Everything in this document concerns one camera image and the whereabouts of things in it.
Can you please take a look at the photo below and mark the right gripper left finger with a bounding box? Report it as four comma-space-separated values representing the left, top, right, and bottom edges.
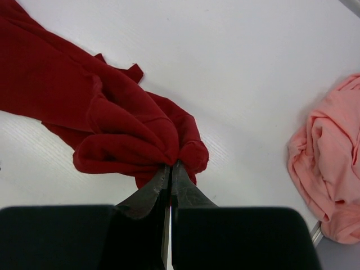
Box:
1, 166, 170, 269

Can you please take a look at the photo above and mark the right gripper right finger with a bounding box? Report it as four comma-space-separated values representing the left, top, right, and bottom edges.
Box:
171, 161, 321, 269

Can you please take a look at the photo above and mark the dark red t shirt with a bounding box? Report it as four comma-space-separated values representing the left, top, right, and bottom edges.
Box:
1, 1, 209, 187

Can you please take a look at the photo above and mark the pink t shirt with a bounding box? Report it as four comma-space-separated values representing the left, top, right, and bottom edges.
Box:
287, 74, 359, 244

